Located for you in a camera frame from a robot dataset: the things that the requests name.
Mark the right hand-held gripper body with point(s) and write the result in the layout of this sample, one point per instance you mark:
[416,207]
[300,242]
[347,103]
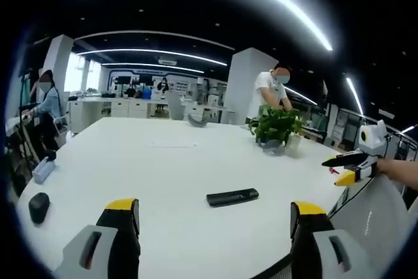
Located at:
[372,148]

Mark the white rectangular box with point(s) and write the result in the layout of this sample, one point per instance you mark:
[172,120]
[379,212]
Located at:
[43,170]

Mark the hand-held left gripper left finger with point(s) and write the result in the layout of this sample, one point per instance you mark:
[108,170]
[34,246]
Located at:
[107,236]

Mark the green potted plant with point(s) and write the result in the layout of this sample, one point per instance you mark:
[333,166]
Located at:
[277,125]

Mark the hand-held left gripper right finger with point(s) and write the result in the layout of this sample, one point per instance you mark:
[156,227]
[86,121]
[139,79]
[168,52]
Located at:
[315,236]

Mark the grey office chair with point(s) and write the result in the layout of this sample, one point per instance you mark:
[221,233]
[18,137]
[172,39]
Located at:
[175,105]

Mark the small red object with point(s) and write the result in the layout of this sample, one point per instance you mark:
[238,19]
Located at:
[334,170]

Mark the small black case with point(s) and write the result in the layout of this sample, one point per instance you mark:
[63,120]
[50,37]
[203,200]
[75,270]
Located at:
[38,207]

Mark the black remote control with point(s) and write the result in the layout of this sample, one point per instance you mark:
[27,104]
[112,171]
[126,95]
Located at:
[232,197]

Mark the grey chair back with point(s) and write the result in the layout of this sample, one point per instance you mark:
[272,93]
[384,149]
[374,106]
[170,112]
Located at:
[198,120]

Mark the white drawer cabinets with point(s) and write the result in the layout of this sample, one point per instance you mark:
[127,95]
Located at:
[111,109]

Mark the person's right hand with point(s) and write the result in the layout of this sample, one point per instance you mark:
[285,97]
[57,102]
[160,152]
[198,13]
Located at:
[396,169]

